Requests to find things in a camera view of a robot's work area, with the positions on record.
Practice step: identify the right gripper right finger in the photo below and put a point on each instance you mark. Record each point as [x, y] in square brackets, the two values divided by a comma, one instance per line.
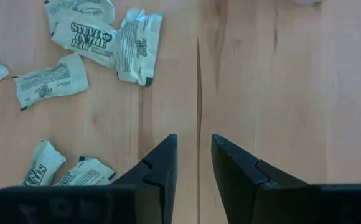
[236, 174]

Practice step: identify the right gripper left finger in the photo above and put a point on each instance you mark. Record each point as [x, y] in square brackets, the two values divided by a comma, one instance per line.
[158, 174]

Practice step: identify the clear plastic container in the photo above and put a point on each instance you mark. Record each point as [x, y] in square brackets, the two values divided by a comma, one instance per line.
[305, 1]

